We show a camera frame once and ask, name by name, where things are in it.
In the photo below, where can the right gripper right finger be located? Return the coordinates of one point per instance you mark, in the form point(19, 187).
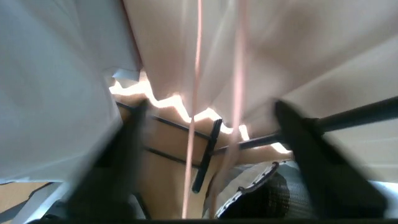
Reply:
point(335, 186)

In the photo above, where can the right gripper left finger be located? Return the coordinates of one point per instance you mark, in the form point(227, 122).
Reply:
point(109, 186)

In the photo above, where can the pale grey shorts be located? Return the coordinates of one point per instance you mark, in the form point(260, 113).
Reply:
point(56, 93)

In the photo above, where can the pink clothes hanger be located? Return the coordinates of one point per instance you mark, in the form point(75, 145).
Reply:
point(238, 77)

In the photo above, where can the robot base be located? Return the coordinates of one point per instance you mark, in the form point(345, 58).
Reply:
point(40, 202)

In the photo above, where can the white laundry basket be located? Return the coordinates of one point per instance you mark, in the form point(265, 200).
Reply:
point(264, 199)

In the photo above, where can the black clothes rack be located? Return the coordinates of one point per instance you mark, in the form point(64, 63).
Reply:
point(357, 115)

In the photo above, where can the beige curtain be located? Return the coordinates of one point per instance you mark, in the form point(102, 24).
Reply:
point(295, 46)

